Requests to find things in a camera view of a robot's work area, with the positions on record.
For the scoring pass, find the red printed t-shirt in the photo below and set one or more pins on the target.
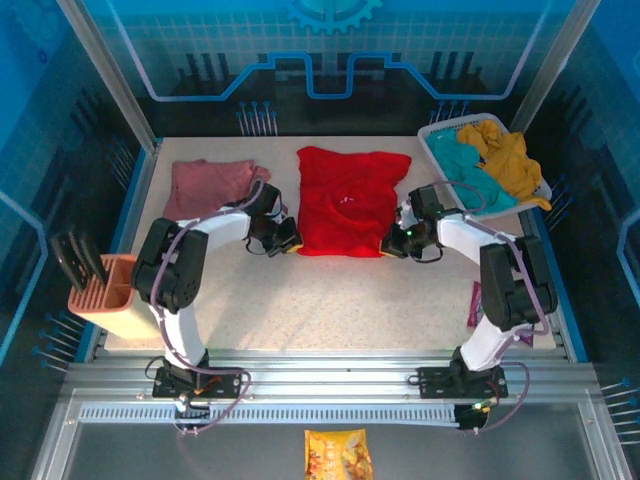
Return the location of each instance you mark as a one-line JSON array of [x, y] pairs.
[[345, 200]]

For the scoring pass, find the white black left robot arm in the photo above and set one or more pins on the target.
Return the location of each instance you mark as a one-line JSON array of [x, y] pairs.
[[225, 227]]

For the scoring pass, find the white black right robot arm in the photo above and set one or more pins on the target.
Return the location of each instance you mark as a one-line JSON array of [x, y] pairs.
[[460, 232]]

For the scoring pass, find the pink t-shirt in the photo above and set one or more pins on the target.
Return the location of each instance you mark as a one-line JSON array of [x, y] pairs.
[[205, 182]]

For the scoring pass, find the teal t-shirt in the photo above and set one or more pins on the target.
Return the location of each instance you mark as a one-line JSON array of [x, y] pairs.
[[455, 155]]

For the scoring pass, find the pink colourful snack packet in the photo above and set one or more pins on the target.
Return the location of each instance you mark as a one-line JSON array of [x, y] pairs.
[[474, 305]]

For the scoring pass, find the white plastic laundry basket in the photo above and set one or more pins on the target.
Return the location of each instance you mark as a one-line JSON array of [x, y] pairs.
[[520, 207]]

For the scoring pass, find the yellow t-shirt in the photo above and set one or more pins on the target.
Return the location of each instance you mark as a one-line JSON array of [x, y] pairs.
[[515, 160]]

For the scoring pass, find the orange utensil holder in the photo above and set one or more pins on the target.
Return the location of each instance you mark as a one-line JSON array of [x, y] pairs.
[[120, 295]]

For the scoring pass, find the black perforated flat utensil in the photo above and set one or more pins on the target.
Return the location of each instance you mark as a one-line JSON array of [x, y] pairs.
[[67, 262]]

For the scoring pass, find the yellow snack bag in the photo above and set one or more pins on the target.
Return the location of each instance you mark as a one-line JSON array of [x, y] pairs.
[[337, 455]]

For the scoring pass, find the aluminium mounting rail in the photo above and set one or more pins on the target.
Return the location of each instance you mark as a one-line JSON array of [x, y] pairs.
[[325, 380]]

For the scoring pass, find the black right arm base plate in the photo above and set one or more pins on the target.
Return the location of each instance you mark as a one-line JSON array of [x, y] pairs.
[[430, 382]]

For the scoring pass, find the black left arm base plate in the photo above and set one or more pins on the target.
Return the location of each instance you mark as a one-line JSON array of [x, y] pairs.
[[227, 382]]

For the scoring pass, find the aluminium frame post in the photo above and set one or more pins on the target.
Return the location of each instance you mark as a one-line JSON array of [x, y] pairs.
[[555, 65], [110, 75]]

